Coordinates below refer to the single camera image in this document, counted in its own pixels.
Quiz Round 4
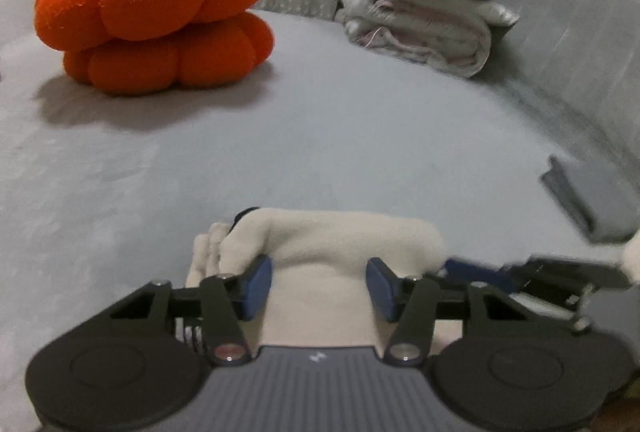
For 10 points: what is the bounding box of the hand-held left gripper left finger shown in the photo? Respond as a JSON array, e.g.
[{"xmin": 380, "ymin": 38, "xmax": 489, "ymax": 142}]
[{"xmin": 110, "ymin": 255, "xmax": 273, "ymax": 365}]

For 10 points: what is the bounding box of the white fluffy plush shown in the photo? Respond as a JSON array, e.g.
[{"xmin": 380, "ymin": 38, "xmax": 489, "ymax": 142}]
[{"xmin": 620, "ymin": 232, "xmax": 640, "ymax": 284}]

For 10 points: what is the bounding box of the folded grey and pink quilt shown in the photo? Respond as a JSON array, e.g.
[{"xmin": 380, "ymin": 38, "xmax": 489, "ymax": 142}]
[{"xmin": 335, "ymin": 0, "xmax": 521, "ymax": 78}]

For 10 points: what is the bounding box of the grey quilted bedspread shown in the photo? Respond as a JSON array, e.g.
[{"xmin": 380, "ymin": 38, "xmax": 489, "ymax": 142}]
[{"xmin": 475, "ymin": 0, "xmax": 640, "ymax": 193}]

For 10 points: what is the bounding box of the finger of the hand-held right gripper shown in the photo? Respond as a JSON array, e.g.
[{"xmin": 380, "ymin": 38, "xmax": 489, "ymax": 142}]
[{"xmin": 442, "ymin": 257, "xmax": 521, "ymax": 293}]

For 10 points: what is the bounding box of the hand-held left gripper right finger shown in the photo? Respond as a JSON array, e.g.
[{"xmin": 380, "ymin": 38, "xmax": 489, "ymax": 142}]
[{"xmin": 366, "ymin": 257, "xmax": 531, "ymax": 367}]

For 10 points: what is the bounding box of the folded grey garment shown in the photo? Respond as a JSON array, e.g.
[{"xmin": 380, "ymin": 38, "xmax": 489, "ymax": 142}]
[{"xmin": 540, "ymin": 155, "xmax": 640, "ymax": 244}]

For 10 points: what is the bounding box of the cream and black raglan sweatshirt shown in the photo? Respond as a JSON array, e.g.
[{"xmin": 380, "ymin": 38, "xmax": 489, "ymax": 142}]
[{"xmin": 186, "ymin": 207, "xmax": 448, "ymax": 358}]

